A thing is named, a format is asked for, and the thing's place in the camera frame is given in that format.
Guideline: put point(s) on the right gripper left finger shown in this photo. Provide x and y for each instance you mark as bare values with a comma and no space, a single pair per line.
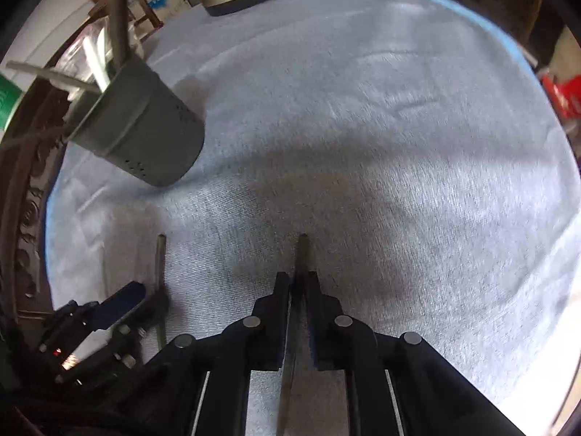
201,387

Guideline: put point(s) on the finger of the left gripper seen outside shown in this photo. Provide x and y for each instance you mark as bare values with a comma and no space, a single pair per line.
107,313

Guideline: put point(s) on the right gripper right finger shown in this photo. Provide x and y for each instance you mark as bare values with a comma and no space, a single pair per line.
395,386

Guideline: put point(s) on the dark wooden bench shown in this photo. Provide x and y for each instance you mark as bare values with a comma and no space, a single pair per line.
28,173

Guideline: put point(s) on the grey metal utensil holder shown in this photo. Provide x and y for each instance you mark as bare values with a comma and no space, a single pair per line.
139,125

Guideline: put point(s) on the green thermos jug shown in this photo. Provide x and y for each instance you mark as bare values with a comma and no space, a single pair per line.
10,97

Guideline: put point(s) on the grey tablecloth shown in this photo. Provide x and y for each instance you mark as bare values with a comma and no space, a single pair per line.
412,143

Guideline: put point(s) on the red plastic chair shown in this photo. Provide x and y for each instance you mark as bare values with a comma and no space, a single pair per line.
564,96

